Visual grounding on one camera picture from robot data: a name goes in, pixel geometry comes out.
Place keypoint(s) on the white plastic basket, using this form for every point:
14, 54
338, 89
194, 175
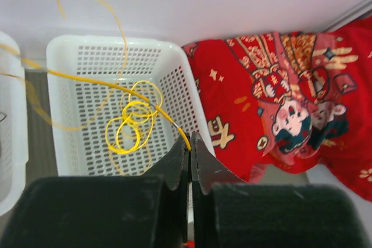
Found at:
14, 131
86, 112

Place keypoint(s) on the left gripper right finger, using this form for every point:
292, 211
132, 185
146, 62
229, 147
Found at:
218, 196

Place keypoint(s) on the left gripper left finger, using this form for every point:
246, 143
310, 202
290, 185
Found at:
171, 211

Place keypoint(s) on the red patterned pillow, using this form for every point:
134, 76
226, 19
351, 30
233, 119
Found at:
291, 100

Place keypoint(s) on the right white plastic basket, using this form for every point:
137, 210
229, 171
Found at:
86, 112

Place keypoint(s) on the left white plastic basket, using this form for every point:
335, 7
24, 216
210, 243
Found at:
14, 131

